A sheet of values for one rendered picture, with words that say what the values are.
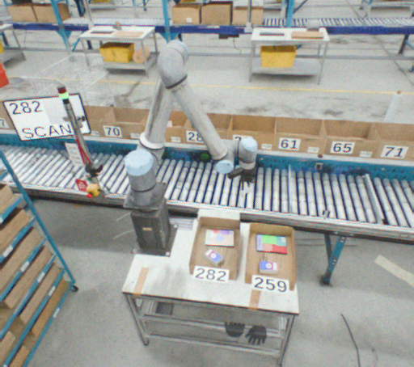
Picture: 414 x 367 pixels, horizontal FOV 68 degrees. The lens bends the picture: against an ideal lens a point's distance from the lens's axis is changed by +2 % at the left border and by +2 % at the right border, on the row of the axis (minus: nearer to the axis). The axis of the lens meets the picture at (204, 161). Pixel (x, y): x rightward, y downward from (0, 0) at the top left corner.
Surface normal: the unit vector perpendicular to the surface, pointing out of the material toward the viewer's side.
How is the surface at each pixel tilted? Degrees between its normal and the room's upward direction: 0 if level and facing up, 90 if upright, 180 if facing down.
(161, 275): 0
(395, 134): 89
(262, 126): 89
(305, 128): 89
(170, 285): 0
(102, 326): 0
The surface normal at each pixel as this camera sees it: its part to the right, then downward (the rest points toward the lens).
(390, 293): -0.04, -0.79
